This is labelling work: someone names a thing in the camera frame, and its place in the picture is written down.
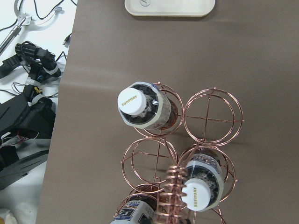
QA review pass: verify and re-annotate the copper wire bottle basket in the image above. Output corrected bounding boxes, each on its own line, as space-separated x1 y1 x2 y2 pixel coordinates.
121 83 244 224

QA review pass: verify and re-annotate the rear tea bottle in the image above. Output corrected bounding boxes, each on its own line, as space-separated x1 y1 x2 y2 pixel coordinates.
117 82 178 130

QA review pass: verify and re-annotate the tea bottle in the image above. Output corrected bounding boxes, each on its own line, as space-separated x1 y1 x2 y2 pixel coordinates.
182 148 224 212
117 82 178 130
111 183 161 224

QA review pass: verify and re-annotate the middle tea bottle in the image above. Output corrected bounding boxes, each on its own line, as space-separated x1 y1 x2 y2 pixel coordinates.
182 148 224 212

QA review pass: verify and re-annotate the front tea bottle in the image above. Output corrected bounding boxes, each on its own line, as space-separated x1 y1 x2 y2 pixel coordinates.
111 183 161 224

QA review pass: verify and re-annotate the beige tray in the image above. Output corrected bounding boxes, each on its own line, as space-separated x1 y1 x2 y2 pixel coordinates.
124 0 216 17

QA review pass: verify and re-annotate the black equipment case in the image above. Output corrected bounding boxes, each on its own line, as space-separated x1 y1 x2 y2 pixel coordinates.
0 41 61 189

